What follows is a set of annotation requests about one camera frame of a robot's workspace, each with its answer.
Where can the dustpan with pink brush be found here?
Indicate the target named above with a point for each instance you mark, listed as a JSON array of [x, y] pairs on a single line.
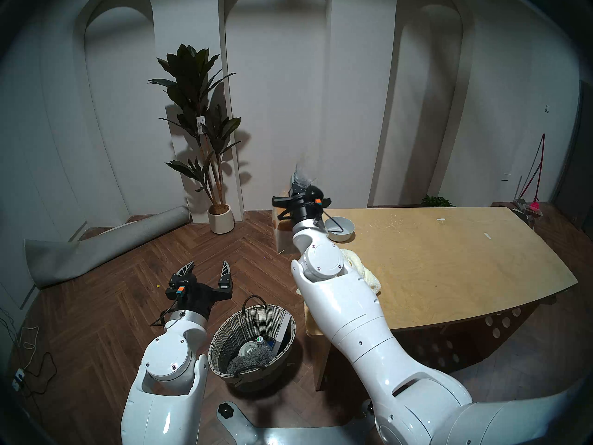
[[533, 206]]

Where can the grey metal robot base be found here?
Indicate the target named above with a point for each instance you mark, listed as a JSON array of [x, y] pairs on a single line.
[[296, 435]]

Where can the black star knob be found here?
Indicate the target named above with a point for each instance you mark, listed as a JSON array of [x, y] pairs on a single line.
[[225, 410], [370, 407]]

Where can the tall potted plant white pot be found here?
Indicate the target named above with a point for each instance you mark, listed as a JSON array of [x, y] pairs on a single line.
[[194, 87]]

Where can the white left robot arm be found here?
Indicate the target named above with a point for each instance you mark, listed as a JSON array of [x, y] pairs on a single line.
[[167, 360]]

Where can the cream knitted cloth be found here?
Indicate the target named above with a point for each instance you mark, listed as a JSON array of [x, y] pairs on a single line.
[[366, 277]]

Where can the light wooden table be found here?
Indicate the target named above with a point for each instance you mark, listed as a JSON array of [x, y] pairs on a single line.
[[463, 272]]

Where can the small green plant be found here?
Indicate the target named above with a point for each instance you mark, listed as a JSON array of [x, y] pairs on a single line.
[[436, 201]]

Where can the white flat box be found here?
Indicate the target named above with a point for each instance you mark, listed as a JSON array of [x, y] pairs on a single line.
[[282, 333]]

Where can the rolled grey carpet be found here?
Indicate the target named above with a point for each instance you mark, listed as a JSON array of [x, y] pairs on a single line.
[[92, 249]]

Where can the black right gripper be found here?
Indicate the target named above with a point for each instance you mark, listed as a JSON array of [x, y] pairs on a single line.
[[303, 207]]

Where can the white power strip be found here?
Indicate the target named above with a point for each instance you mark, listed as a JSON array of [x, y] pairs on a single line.
[[18, 378]]

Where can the bagged bread loaf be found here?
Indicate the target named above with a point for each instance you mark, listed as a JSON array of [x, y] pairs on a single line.
[[283, 238]]

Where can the grey fluffy duster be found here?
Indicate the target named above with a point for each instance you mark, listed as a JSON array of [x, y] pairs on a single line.
[[252, 358]]

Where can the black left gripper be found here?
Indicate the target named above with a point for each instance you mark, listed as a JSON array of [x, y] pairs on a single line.
[[199, 298]]

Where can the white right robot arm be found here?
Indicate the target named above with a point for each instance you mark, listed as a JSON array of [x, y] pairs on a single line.
[[352, 309]]

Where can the pale grey bowl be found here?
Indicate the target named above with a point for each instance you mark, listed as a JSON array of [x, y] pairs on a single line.
[[343, 228]]

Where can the dark door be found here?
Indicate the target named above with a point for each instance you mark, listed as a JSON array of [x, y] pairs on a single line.
[[579, 170]]

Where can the white tape roll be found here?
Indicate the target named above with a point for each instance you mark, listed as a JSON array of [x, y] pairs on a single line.
[[249, 348]]

